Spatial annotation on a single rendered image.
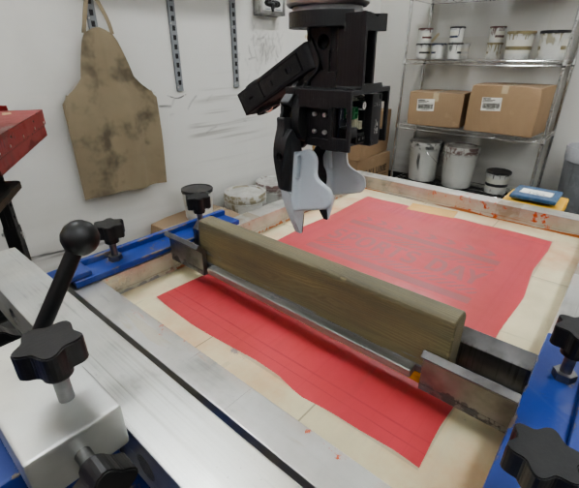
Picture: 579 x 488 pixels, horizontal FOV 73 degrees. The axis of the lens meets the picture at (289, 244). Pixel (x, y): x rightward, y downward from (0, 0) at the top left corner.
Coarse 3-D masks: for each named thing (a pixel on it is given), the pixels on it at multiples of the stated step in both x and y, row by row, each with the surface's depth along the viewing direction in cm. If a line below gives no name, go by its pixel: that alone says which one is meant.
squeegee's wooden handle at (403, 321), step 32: (224, 224) 57; (224, 256) 57; (256, 256) 52; (288, 256) 48; (288, 288) 50; (320, 288) 46; (352, 288) 42; (384, 288) 41; (352, 320) 44; (384, 320) 41; (416, 320) 38; (448, 320) 36; (416, 352) 40; (448, 352) 37
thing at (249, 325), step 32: (320, 224) 83; (416, 224) 83; (320, 256) 70; (192, 288) 61; (224, 288) 61; (192, 320) 53; (224, 320) 53; (256, 320) 53; (288, 320) 53; (256, 352) 47
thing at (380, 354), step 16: (208, 272) 58; (224, 272) 57; (240, 288) 54; (256, 288) 53; (272, 304) 51; (288, 304) 50; (304, 320) 48; (320, 320) 47; (336, 336) 45; (352, 336) 44; (368, 352) 42; (384, 352) 42; (400, 368) 40
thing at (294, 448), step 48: (384, 192) 102; (432, 192) 94; (96, 288) 54; (576, 288) 54; (144, 336) 45; (192, 384) 38; (240, 384) 38; (240, 432) 34; (288, 432) 33; (336, 480) 30
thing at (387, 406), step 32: (448, 224) 83; (512, 256) 70; (416, 288) 61; (480, 288) 61; (512, 288) 61; (480, 320) 53; (288, 352) 47; (320, 352) 47; (352, 352) 47; (320, 384) 43; (352, 384) 43; (384, 384) 43; (416, 384) 43; (352, 416) 39; (384, 416) 39; (416, 416) 39; (416, 448) 36
